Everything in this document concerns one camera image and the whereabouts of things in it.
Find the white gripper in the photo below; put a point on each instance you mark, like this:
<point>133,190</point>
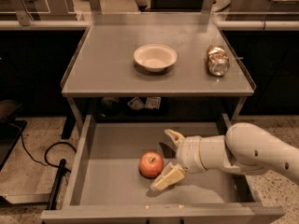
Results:
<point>189,154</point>

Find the red apple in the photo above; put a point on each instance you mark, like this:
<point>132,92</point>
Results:
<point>151,164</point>

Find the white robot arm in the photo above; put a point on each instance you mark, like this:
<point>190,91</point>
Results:
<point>245,149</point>

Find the open grey top drawer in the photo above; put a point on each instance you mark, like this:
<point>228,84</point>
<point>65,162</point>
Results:
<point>105,186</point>

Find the grey counter cabinet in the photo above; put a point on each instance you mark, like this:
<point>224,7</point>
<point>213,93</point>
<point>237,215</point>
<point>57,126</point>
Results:
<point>104,66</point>

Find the snack packet right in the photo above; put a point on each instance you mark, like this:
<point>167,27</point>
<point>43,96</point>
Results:
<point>153,102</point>

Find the snack packet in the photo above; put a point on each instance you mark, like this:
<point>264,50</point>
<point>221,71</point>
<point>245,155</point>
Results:
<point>153,102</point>
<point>136,104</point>

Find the snack packet left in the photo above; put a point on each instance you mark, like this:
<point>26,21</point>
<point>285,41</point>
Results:
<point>136,104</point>

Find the dark round object on shelf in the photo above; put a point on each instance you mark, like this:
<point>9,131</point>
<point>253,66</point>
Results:
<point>110,106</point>

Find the white ceramic bowl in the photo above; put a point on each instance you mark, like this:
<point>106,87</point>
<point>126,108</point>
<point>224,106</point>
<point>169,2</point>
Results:
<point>155,57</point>

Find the crushed metal can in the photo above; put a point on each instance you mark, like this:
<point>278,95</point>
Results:
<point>217,60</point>

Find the black bar on floor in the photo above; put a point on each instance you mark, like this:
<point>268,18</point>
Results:
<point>56,185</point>

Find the dark chair base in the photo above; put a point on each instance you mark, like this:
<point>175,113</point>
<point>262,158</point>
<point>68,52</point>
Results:
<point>10,128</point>

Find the white rail right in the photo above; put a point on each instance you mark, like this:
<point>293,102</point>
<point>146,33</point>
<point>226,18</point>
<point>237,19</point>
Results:
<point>259,25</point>

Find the white rail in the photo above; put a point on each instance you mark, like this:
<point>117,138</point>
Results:
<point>44,25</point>
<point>259,25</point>

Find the white rail left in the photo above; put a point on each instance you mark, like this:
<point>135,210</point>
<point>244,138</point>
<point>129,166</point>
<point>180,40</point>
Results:
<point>44,25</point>

